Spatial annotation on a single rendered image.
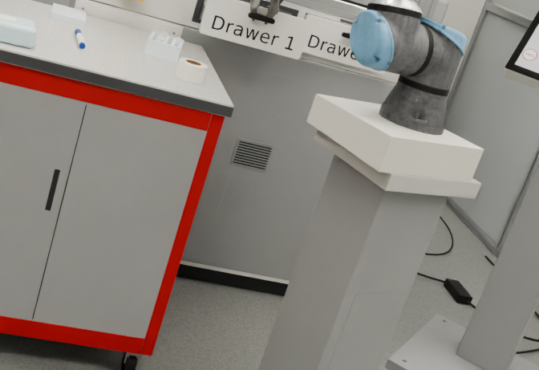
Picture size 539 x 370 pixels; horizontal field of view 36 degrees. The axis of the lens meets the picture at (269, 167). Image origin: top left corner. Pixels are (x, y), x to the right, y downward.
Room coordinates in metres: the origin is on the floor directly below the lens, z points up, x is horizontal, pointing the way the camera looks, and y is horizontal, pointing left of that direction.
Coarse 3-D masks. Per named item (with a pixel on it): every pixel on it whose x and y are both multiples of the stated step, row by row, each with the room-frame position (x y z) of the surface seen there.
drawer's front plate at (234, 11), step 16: (208, 0) 2.19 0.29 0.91; (224, 0) 2.20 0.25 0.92; (208, 16) 2.19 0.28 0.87; (224, 16) 2.20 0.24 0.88; (240, 16) 2.22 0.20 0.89; (288, 16) 2.26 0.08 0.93; (208, 32) 2.20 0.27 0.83; (224, 32) 2.21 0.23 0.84; (240, 32) 2.22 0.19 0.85; (256, 32) 2.23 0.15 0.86; (272, 32) 2.25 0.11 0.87; (288, 32) 2.26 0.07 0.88; (304, 32) 2.27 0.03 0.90; (272, 48) 2.25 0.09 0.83
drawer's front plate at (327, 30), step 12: (312, 24) 2.42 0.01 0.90; (324, 24) 2.44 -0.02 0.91; (336, 24) 2.45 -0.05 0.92; (324, 36) 2.44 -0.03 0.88; (336, 36) 2.45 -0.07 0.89; (312, 48) 2.43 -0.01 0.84; (324, 48) 2.44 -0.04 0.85; (336, 48) 2.45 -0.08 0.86; (348, 48) 2.46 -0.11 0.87; (336, 60) 2.46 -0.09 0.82; (348, 60) 2.47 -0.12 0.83; (384, 72) 2.50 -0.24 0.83
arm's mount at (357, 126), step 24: (312, 120) 1.84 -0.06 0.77; (336, 120) 1.78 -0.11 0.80; (360, 120) 1.72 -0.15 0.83; (384, 120) 1.78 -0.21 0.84; (360, 144) 1.70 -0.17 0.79; (384, 144) 1.64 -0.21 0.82; (408, 144) 1.66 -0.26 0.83; (432, 144) 1.70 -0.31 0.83; (456, 144) 1.76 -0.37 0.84; (384, 168) 1.64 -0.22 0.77; (408, 168) 1.68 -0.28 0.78; (432, 168) 1.72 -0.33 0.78; (456, 168) 1.76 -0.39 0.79
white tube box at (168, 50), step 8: (152, 32) 2.10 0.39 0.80; (152, 40) 2.00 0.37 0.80; (168, 40) 2.08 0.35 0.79; (152, 48) 2.00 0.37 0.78; (160, 48) 2.01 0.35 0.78; (168, 48) 2.01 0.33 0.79; (176, 48) 2.01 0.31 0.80; (160, 56) 2.01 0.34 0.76; (168, 56) 2.01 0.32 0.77; (176, 56) 2.01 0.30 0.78
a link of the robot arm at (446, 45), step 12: (432, 24) 1.80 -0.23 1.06; (432, 36) 1.78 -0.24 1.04; (444, 36) 1.80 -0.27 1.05; (456, 36) 1.80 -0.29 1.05; (432, 48) 1.77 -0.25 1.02; (444, 48) 1.79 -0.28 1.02; (456, 48) 1.81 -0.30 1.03; (432, 60) 1.77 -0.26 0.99; (444, 60) 1.79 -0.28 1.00; (456, 60) 1.82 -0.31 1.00; (420, 72) 1.78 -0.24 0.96; (432, 72) 1.79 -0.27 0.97; (444, 72) 1.80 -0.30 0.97; (432, 84) 1.79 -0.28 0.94; (444, 84) 1.81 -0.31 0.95
